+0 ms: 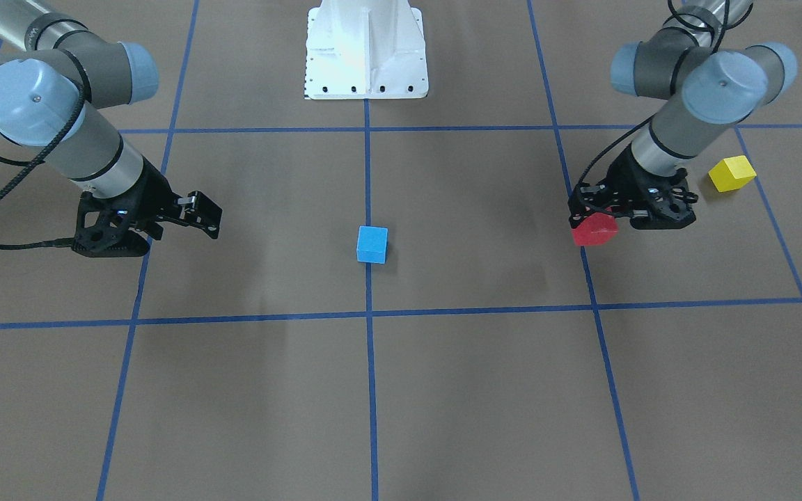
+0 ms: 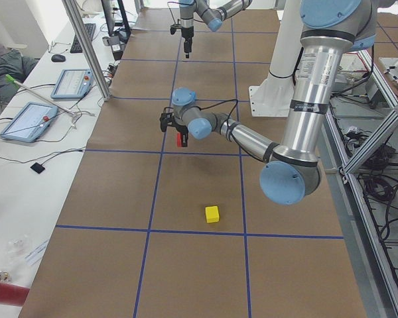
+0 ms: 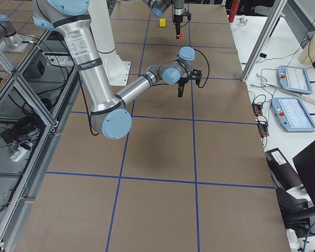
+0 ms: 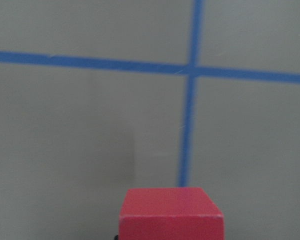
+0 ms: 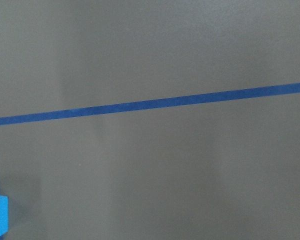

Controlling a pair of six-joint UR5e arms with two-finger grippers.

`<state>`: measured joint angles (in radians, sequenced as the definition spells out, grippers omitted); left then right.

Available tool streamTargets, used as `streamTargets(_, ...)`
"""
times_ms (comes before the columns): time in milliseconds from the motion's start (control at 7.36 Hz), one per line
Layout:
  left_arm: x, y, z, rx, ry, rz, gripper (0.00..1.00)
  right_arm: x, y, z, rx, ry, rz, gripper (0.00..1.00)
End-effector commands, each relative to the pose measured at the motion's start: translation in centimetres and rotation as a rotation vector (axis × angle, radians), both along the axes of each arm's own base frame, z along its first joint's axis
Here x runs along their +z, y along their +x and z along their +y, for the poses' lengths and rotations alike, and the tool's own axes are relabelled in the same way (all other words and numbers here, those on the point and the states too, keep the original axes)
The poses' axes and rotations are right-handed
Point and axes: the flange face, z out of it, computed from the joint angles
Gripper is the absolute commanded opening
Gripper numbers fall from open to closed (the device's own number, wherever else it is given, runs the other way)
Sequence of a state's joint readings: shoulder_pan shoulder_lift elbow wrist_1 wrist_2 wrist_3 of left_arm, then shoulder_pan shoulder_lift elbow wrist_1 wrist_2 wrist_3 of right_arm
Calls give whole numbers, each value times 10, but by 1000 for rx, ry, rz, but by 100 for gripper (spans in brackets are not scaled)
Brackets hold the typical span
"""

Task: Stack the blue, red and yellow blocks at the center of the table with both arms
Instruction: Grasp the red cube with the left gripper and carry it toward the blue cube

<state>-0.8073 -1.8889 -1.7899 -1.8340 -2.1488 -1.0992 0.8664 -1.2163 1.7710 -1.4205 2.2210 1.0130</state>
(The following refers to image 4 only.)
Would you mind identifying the red block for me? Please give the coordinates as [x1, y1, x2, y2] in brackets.
[118, 187, 225, 240]

